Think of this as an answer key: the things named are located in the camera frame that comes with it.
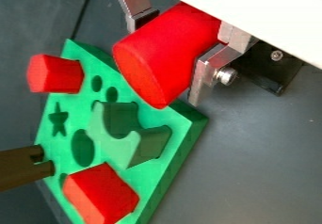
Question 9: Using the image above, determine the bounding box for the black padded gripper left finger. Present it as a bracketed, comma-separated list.
[118, 0, 160, 33]

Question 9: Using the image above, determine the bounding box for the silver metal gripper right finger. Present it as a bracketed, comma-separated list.
[187, 22, 258, 106]

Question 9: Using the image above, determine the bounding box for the red cylinder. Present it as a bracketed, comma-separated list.
[112, 3, 221, 109]

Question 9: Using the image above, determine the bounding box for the black curved cradle stand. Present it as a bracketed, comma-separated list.
[231, 40, 305, 96]

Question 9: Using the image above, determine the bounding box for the red hexagonal block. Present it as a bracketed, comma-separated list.
[27, 54, 84, 94]

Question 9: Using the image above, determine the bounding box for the green shape sorter base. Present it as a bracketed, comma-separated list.
[35, 40, 207, 224]

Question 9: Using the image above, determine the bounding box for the dark green arch block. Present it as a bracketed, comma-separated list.
[87, 102, 173, 169]

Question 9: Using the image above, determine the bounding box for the red prism block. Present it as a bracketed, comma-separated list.
[63, 163, 139, 224]

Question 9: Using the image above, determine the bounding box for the brown rounded peg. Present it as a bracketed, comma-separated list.
[0, 145, 55, 192]

